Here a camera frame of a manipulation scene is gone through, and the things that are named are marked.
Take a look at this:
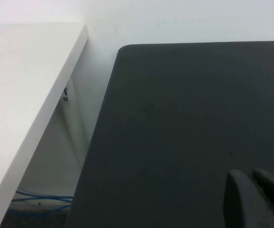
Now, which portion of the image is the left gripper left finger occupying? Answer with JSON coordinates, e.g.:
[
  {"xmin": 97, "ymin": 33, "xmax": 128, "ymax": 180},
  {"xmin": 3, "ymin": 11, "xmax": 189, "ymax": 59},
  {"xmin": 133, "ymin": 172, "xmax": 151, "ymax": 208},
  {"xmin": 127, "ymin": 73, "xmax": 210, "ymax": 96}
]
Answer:
[{"xmin": 226, "ymin": 169, "xmax": 271, "ymax": 228}]

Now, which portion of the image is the white side board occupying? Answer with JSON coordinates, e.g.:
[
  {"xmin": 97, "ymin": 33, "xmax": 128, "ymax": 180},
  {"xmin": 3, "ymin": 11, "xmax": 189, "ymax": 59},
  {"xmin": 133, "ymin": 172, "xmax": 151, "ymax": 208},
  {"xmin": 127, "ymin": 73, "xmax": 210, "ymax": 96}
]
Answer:
[{"xmin": 0, "ymin": 22, "xmax": 89, "ymax": 228}]

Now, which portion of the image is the blue cable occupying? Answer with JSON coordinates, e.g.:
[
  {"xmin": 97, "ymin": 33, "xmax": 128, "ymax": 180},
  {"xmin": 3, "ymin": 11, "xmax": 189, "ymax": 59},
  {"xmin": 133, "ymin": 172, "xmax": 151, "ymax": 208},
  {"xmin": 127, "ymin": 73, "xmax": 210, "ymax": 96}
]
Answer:
[{"xmin": 10, "ymin": 192, "xmax": 74, "ymax": 211}]

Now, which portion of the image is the black printed wall sticker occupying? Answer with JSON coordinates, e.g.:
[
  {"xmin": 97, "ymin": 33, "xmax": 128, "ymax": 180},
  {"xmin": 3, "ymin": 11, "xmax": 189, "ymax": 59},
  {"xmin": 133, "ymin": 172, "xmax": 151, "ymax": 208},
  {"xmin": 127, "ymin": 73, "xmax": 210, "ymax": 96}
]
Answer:
[{"xmin": 62, "ymin": 86, "xmax": 71, "ymax": 106}]

